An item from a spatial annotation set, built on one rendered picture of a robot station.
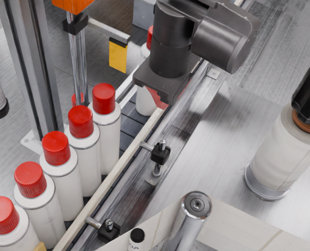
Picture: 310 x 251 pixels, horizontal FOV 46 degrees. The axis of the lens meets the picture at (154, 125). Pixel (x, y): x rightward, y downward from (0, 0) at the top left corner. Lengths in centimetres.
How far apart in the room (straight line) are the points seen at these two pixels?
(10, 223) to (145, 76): 25
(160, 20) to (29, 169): 24
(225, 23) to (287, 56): 65
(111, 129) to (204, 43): 20
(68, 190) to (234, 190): 31
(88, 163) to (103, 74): 38
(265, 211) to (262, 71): 43
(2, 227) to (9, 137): 38
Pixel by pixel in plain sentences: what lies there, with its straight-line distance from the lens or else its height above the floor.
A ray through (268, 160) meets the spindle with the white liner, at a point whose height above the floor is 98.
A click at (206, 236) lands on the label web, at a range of 58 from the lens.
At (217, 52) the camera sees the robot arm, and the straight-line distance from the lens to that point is 43.
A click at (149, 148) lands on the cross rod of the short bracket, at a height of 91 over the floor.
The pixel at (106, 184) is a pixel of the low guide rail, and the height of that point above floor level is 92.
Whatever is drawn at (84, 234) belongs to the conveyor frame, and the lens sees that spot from 63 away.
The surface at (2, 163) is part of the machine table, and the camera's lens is 78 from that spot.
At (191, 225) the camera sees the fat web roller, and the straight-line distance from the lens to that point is 47.
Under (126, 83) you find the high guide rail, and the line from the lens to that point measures 70.
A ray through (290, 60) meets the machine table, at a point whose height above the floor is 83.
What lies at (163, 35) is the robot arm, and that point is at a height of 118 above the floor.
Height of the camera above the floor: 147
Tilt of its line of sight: 53 degrees down
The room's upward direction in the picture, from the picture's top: 10 degrees clockwise
